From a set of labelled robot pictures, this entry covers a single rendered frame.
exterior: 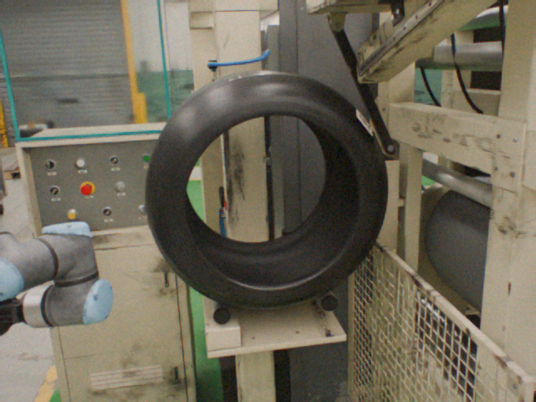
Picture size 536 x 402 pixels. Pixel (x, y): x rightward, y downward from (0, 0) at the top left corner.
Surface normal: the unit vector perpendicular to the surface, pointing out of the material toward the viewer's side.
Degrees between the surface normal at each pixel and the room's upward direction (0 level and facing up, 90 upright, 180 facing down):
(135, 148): 90
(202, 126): 82
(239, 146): 90
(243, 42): 90
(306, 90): 46
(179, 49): 90
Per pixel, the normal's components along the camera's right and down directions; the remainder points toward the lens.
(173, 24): 0.11, 0.26
